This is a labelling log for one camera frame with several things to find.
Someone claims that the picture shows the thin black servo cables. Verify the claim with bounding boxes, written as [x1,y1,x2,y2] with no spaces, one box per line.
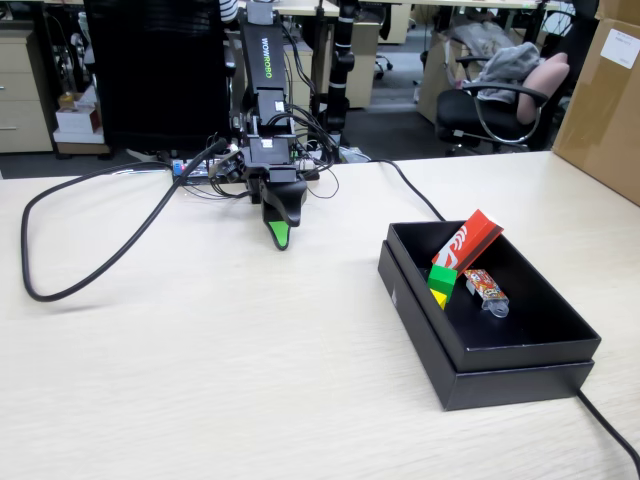
[264,102,344,176]

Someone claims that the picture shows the large brown cardboard box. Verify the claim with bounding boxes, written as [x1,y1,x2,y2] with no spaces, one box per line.
[552,17,640,206]

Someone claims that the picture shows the thick black camera cable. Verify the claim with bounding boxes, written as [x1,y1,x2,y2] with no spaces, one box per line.
[19,138,229,303]

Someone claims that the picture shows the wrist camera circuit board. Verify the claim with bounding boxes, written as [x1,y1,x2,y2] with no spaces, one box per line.
[207,149,247,186]

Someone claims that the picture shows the black cardboard box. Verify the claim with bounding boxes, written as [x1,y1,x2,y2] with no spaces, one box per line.
[387,218,602,374]

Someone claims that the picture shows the thin black table wires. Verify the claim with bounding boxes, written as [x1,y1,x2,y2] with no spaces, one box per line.
[179,169,341,201]

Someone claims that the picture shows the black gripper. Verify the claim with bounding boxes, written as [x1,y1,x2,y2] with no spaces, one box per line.
[243,137,309,252]

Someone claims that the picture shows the flat white box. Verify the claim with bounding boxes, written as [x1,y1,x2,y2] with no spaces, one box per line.
[52,127,109,146]

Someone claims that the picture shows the red and white carton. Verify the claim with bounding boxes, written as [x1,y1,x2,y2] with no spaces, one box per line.
[430,208,505,274]

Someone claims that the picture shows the black office chair with armrests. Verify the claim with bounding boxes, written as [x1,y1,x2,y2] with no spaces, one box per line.
[434,54,551,156]

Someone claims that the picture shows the beige drawer cabinet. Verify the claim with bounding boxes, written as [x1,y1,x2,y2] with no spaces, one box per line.
[0,29,55,154]

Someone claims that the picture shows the small brown cardboard box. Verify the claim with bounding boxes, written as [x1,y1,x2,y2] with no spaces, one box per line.
[417,32,481,124]

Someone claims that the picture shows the white cardboard box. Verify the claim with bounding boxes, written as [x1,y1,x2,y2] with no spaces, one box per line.
[54,102,101,134]

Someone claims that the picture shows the grey cloth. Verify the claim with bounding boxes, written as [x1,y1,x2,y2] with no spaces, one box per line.
[477,42,544,104]

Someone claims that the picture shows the pink cushion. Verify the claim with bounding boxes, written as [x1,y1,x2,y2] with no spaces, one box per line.
[514,52,571,126]

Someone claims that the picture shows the green wooden cube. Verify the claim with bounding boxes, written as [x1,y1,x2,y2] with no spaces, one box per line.
[427,264,459,304]

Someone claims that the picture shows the black mesh chair back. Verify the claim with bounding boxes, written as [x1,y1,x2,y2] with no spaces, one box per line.
[82,0,236,156]

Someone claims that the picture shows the black open box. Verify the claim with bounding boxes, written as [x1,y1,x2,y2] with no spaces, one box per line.
[377,239,596,412]

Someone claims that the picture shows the long black power cable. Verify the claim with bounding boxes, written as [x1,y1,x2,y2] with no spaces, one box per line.
[367,158,640,469]

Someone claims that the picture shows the controller board with red LED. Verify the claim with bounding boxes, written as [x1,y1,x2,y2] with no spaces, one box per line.
[170,157,221,180]

